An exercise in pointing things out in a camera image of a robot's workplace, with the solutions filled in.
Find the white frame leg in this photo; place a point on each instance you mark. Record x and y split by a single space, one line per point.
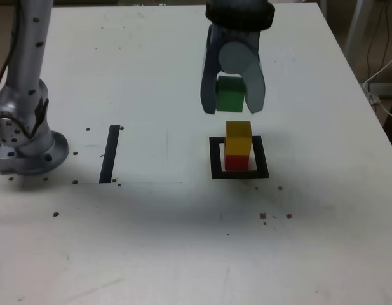
357 22

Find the red cube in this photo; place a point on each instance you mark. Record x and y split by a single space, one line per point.
237 162

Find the black tape strip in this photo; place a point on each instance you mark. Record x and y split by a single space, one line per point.
109 155

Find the green cube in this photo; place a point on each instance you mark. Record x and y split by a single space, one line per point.
229 98

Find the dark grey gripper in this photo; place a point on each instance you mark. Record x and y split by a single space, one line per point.
233 36

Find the black tape square outline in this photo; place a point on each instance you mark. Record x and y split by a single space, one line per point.
214 159

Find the yellow cube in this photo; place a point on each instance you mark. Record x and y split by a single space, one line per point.
238 139

